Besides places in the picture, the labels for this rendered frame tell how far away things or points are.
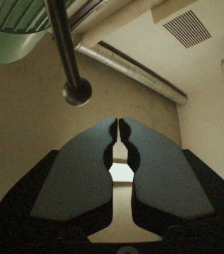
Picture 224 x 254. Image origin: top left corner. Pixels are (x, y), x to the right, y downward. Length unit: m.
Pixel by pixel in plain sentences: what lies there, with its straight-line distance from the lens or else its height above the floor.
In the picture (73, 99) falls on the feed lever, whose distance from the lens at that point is 0.23.
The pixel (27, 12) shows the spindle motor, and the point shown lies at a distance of 0.24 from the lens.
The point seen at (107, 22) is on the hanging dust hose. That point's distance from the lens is 1.90.
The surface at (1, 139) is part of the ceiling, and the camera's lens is 1.57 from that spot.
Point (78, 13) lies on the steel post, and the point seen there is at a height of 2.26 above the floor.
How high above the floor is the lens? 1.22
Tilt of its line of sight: 42 degrees up
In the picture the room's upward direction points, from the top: 110 degrees counter-clockwise
